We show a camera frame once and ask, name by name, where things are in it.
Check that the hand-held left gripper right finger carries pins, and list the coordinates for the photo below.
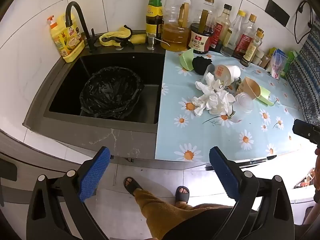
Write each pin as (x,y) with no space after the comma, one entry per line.
(225,173)

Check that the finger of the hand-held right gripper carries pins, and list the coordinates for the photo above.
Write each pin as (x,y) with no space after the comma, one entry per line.
(306,132)

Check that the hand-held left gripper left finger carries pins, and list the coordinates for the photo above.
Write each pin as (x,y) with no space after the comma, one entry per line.
(95,172)

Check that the black trash bag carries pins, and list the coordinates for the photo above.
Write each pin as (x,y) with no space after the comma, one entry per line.
(110,92)

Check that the white paper cup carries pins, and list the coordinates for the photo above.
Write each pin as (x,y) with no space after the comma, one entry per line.
(228,73)

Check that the person's right hand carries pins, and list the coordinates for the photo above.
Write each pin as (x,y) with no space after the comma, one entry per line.
(317,151)

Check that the person's right leg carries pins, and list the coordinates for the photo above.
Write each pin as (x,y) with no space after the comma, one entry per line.
(205,206)

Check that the person's leg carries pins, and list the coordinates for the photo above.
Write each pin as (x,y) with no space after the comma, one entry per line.
(205,206)
(160,215)

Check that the black slipper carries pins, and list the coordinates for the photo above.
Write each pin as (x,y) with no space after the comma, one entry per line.
(132,187)
(181,196)

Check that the blue patterned cloth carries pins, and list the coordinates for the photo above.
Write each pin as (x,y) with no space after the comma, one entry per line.
(306,80)

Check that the person's black top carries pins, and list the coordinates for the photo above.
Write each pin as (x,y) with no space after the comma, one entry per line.
(200,226)

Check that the white storage bin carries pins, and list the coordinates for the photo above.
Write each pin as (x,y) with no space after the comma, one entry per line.
(302,192)

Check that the daisy print tablecloth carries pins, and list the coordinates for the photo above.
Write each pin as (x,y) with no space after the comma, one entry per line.
(180,125)

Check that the clear plastic cup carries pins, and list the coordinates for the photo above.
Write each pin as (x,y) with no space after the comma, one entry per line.
(243,102)
(209,72)

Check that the green package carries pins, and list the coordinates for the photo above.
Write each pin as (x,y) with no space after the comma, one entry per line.
(290,62)

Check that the tan paper cup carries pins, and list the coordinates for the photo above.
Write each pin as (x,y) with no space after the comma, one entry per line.
(250,87)

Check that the crumpled white tissue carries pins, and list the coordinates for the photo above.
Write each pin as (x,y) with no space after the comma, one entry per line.
(215,100)

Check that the person's left leg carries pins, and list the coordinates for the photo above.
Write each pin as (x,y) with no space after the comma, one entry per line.
(160,215)

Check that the brown small jar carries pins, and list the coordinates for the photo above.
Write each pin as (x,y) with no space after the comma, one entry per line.
(265,61)

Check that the green yellow box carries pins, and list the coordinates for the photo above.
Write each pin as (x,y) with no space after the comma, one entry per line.
(273,53)

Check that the black kitchen sink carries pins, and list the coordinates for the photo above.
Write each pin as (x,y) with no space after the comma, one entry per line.
(65,90)

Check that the white label small jar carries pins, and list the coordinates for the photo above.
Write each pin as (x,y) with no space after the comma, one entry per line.
(258,57)

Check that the beige label bottle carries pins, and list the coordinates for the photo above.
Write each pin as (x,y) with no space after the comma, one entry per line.
(251,51)

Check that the red label yellow cap bottle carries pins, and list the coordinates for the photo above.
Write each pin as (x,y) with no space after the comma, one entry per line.
(243,43)

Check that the black cloth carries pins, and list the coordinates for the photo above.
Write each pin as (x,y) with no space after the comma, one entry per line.
(201,65)

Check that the light green plastic cup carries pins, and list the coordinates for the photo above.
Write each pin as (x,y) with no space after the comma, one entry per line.
(186,60)

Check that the clear yellow cap bottle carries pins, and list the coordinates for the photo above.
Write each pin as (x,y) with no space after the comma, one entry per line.
(235,35)

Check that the black cap sauce bottle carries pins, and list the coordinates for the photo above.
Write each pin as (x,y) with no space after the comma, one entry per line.
(220,33)

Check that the soy sauce jug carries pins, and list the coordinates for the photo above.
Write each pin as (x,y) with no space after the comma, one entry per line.
(200,41)

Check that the yellow dish soap bottle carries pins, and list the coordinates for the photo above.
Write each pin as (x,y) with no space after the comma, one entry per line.
(66,40)

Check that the yellow cloth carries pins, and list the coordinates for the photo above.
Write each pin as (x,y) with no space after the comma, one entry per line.
(112,36)

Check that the yellow sponge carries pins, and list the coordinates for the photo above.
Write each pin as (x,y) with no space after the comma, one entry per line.
(138,38)

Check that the metal soap dispenser pump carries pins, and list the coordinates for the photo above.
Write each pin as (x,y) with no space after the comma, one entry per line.
(150,41)

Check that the large clear oil jug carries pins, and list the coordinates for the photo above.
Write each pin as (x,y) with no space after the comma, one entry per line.
(175,36)

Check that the black faucet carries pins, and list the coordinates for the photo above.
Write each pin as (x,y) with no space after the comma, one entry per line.
(82,22)

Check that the green label oil bottle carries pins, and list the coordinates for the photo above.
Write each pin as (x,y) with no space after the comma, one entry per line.
(154,17)

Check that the black wall socket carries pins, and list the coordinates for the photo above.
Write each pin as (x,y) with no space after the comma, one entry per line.
(277,12)

